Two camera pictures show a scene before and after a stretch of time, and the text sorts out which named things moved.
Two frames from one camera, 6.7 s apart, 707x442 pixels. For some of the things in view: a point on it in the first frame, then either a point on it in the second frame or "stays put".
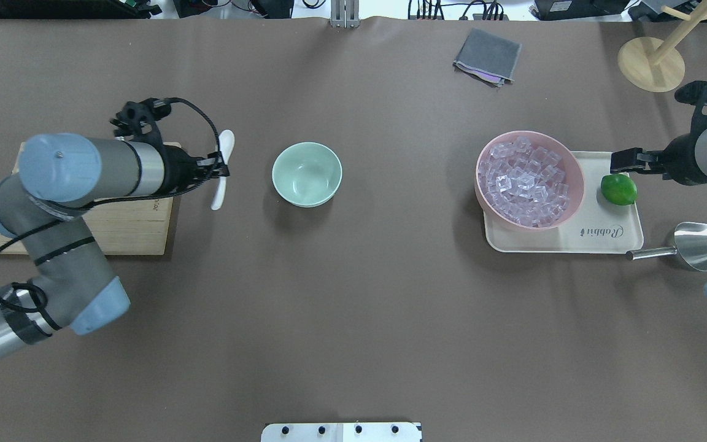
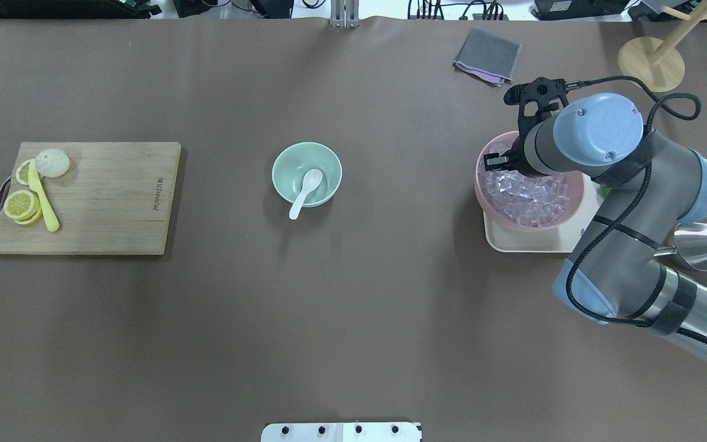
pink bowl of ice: x=528 y=180 stays put
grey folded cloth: x=488 y=58 stays put
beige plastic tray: x=598 y=226 stays put
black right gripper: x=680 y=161 -> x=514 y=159
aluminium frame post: x=345 y=13 stays put
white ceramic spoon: x=226 y=144 -> x=311 y=181
